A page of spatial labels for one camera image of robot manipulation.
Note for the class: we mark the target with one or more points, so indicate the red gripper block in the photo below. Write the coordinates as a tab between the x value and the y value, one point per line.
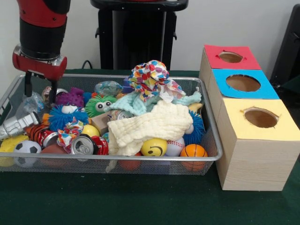
37	68

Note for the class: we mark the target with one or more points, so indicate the crushed clear plastic bottle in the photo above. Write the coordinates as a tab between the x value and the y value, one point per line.
31	104

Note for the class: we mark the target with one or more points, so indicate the grey crushed bottle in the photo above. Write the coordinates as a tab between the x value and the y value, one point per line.
16	125

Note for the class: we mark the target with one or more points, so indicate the polka dot cloth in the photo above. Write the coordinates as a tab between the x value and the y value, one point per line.
150	77

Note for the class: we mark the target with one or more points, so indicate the cream waffle cloth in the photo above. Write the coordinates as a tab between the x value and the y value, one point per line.
150	124

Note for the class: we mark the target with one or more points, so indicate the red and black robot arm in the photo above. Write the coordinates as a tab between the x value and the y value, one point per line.
42	30

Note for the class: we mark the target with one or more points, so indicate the shallow silver mesh bin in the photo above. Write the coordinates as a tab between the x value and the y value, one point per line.
164	167

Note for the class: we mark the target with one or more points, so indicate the wooden box with three holes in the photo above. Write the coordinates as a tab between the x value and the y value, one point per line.
253	164

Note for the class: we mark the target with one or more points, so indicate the purple knobbly toy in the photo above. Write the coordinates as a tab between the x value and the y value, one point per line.
72	98

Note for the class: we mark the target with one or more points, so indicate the blue spiky toy small eyes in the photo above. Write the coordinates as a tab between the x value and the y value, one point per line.
56	118

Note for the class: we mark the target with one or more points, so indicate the green spiky toy with eyes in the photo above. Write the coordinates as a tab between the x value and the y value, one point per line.
91	110

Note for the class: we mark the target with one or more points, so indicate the small soccer ball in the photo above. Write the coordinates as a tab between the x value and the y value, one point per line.
27	147

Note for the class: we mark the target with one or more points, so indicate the mint green waffle cloth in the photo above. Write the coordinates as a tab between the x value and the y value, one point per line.
126	103

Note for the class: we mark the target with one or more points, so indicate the yellow smiley ball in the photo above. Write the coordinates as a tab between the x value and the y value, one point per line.
153	147

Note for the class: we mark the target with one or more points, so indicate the dark green table cloth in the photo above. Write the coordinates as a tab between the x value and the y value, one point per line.
293	85
117	199

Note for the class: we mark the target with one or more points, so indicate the small orange basketball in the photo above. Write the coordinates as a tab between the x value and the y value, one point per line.
193	151

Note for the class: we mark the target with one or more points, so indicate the black flat panel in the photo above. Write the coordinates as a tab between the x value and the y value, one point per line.
290	47

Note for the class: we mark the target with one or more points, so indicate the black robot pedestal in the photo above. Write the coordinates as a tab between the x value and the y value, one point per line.
136	35

